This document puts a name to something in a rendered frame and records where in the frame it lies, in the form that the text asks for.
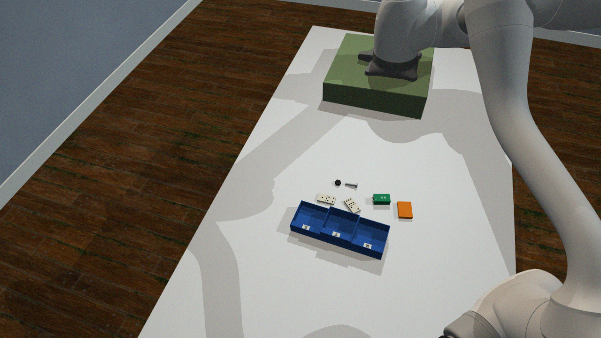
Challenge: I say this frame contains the blue rack of bins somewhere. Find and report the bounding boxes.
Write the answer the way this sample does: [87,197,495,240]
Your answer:
[290,200,390,260]

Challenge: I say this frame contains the orange flat square pad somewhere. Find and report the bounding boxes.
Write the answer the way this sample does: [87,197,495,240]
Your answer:
[397,201,413,219]

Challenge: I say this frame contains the green battery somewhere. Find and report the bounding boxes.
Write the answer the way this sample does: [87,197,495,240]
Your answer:
[372,194,391,205]

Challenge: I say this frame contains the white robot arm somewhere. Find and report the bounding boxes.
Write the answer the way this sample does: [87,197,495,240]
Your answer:
[358,0,601,338]

